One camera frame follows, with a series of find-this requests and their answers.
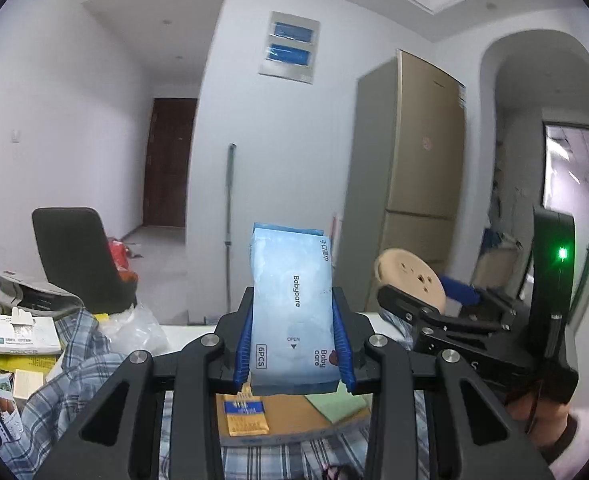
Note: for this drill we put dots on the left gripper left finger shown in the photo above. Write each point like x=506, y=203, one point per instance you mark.
x=118, y=435

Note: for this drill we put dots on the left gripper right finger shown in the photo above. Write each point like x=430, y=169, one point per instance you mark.
x=470, y=433

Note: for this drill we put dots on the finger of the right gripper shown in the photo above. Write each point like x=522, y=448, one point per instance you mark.
x=477, y=301
x=416, y=311

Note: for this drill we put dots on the blue Babycare wipes pack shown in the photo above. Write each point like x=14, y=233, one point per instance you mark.
x=292, y=340

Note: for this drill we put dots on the yellow blue battery pack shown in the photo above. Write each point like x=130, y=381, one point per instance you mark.
x=245, y=414

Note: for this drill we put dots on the person's right hand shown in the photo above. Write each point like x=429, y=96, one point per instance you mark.
x=558, y=431

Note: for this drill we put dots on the cardboard box on floor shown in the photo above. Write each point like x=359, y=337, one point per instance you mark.
x=498, y=255

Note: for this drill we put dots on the blue plaid shirt cloth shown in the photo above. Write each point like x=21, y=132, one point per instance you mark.
x=88, y=362

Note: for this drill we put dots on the clear plastic bag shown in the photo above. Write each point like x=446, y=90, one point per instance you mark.
x=136, y=328

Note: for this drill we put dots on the yellow papers stack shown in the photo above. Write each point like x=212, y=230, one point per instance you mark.
x=29, y=373

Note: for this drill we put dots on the gold refrigerator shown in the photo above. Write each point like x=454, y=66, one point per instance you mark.
x=405, y=172

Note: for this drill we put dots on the open cardboard box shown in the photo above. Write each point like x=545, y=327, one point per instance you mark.
x=291, y=419

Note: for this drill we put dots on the white tissue box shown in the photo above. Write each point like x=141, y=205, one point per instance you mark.
x=22, y=334

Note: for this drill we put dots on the window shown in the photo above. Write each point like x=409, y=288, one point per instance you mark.
x=567, y=182

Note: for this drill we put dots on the red plastic bag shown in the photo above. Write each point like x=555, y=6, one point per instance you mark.
x=118, y=253

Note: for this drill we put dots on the black office chair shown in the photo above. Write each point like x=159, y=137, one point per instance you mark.
x=75, y=255

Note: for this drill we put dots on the dark wooden door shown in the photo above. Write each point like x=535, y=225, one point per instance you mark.
x=167, y=162

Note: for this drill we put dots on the pink broom handle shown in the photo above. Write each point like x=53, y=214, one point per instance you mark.
x=333, y=236

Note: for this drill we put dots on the wall electrical panel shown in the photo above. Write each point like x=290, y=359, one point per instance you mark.
x=290, y=48

